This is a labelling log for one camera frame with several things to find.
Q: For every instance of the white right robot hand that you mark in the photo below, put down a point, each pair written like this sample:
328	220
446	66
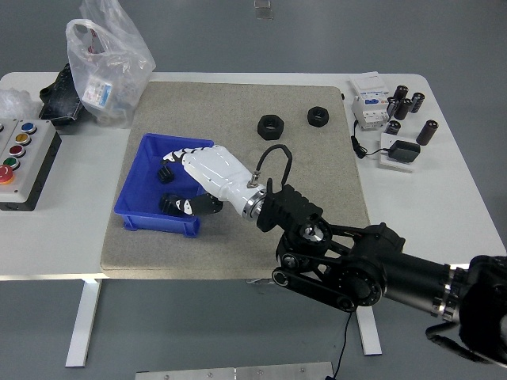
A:
218	174

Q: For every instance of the small black gear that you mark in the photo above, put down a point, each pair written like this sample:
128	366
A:
165	174

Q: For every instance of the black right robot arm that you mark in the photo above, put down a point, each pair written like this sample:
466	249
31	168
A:
368	273

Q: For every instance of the large black hex nut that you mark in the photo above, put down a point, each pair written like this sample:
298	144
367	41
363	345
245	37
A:
270	126

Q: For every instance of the blue plastic box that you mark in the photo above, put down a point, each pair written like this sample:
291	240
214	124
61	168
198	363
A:
146	190

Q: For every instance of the small black hex nut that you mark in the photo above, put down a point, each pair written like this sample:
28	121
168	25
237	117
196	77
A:
318	116

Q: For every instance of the grey push-button control box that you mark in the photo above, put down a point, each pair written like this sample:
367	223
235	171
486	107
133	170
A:
37	166

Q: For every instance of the grey-brown mat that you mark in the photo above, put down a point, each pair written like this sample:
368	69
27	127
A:
222	249

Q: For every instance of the white and blue carton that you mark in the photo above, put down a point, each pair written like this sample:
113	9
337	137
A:
97	93

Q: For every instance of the clear plastic bag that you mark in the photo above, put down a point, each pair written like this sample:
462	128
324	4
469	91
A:
115	59

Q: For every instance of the white circuit breaker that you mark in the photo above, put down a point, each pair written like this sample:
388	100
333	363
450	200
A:
370	103

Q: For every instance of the metal floor socket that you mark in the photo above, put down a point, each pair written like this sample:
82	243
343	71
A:
263	10

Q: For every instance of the white flat block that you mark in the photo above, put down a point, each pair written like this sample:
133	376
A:
390	162

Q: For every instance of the black cylindrical capacitor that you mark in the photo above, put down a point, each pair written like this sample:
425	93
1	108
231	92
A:
403	109
416	102
401	92
392	127
427	131
392	107

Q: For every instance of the black power adapter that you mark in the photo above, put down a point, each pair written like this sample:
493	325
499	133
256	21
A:
404	151

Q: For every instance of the blue push button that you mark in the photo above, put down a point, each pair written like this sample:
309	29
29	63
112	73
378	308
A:
28	127

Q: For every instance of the yellow push button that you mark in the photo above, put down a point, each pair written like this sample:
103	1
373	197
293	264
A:
22	139

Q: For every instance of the grey metal plate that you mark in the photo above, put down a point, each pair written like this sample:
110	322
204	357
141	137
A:
233	372

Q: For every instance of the red push button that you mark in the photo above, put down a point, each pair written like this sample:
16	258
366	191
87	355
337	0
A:
17	150

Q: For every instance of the white table leg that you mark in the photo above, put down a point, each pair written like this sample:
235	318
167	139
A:
81	324
370	332

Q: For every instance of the green push button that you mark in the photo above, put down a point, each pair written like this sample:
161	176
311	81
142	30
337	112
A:
11	162

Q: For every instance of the red emergency stop button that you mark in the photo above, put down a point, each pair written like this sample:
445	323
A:
5	175

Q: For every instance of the crumpled clear bubble wrap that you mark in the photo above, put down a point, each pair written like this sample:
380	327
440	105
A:
14	103

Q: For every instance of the metal table underframe bracket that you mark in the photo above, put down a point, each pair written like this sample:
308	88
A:
259	281

